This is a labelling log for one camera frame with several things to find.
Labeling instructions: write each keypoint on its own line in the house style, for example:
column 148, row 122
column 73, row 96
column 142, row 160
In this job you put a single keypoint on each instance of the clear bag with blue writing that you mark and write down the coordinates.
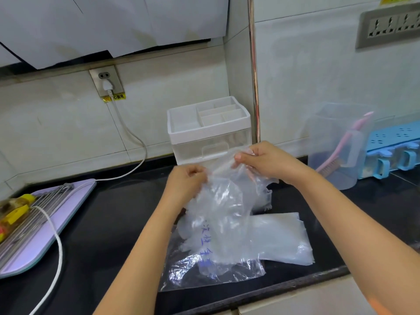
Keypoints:
column 210, row 259

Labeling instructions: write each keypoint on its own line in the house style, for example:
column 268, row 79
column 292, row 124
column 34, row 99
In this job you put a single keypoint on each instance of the blue plastic seasoning rack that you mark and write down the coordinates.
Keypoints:
column 393, row 144

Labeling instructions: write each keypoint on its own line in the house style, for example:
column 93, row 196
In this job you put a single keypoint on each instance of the person's left hand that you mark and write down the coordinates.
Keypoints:
column 180, row 190

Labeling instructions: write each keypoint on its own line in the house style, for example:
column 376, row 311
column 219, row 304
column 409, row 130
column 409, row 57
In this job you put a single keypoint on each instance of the grey wall socket strip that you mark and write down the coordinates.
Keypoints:
column 387, row 26

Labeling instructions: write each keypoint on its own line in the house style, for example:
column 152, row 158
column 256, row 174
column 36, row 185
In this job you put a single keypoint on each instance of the steel wall outlet plate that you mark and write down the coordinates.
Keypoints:
column 106, row 80

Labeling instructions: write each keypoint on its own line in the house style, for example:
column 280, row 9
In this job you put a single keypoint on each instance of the white organizer box clear drawer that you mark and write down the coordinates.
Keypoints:
column 210, row 127

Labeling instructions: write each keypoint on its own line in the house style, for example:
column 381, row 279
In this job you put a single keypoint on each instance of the purple cutting board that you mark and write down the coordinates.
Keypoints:
column 49, row 236

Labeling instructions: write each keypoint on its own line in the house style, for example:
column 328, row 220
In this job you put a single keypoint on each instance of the white power plug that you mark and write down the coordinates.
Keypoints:
column 107, row 86

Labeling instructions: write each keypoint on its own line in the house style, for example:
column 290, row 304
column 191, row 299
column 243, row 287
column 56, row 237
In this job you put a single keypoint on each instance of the clear plastic measuring jug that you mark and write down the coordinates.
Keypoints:
column 334, row 144

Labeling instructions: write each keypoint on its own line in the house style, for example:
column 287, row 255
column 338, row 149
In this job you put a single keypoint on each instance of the person's right thumb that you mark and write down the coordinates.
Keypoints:
column 242, row 156

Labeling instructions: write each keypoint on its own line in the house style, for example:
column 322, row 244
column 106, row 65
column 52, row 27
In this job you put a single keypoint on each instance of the person's left forearm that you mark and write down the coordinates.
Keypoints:
column 137, row 259

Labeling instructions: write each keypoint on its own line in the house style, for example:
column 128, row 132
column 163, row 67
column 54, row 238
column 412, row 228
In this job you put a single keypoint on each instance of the yellow capped bottle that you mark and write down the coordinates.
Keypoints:
column 14, row 213

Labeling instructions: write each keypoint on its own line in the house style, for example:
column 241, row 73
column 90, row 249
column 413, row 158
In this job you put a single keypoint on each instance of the person's right hand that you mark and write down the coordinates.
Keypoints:
column 272, row 162

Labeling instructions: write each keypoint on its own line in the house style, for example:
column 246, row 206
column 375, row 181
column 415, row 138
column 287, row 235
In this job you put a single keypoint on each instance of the yellow warning sticker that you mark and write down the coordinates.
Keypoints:
column 114, row 97

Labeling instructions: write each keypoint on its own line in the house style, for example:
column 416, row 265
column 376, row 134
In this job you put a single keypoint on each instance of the stack of clear plastic gloves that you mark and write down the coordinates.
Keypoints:
column 282, row 239

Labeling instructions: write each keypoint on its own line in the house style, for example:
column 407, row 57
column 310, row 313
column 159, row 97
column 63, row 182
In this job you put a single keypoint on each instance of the copper coloured metal pipe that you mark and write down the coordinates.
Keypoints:
column 254, row 78

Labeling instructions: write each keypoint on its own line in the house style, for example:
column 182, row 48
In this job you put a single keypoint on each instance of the person's left thumb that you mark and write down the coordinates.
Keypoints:
column 200, row 178

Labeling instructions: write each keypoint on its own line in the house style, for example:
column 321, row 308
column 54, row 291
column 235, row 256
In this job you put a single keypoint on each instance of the person's right forearm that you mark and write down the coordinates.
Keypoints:
column 354, row 232

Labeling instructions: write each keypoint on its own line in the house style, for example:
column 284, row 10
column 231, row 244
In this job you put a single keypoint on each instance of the white paper cover sheets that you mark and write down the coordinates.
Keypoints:
column 98, row 26

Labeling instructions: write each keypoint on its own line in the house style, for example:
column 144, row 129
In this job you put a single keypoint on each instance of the clear disposable plastic glove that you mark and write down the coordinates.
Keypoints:
column 226, row 193

